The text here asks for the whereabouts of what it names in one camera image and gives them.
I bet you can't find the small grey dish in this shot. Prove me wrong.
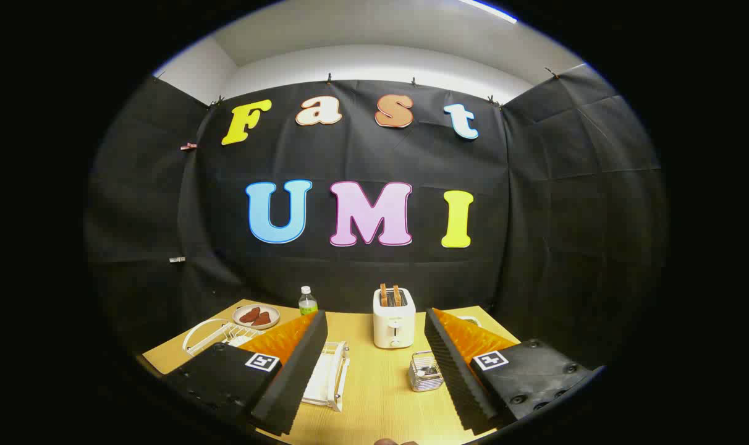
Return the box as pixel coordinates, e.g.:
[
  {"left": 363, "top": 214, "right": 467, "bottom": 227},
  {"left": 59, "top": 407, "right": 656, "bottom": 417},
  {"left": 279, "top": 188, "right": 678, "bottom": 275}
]
[{"left": 232, "top": 304, "right": 281, "bottom": 330}]

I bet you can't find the black backdrop cloth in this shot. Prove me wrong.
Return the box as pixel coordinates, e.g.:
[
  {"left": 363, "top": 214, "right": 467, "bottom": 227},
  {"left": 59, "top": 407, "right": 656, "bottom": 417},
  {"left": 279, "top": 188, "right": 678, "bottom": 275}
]
[{"left": 84, "top": 62, "right": 669, "bottom": 371}]

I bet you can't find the white wire dish rack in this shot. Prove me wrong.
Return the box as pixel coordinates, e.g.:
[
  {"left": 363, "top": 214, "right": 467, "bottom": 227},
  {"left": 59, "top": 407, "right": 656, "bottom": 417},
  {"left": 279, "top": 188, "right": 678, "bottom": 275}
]
[{"left": 182, "top": 318, "right": 350, "bottom": 413}]

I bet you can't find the white toaster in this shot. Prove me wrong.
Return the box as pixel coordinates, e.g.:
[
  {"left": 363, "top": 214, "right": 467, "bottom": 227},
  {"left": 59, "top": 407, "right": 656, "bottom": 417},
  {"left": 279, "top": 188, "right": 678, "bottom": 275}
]
[{"left": 373, "top": 287, "right": 417, "bottom": 350}]

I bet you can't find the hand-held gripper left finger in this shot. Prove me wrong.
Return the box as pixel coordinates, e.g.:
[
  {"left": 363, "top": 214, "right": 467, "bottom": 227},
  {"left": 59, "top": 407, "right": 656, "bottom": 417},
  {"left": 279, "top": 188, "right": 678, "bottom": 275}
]
[{"left": 163, "top": 310, "right": 329, "bottom": 436}]

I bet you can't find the metal wire basket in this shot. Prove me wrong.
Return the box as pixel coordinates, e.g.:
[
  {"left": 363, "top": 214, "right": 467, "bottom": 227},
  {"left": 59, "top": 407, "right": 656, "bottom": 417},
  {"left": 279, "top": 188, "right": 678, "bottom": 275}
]
[{"left": 408, "top": 350, "right": 444, "bottom": 392}]

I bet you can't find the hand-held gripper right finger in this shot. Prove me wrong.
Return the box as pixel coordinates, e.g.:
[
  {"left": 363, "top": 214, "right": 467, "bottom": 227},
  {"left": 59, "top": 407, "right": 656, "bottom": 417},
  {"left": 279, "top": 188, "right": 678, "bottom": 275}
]
[{"left": 424, "top": 307, "right": 593, "bottom": 436}]

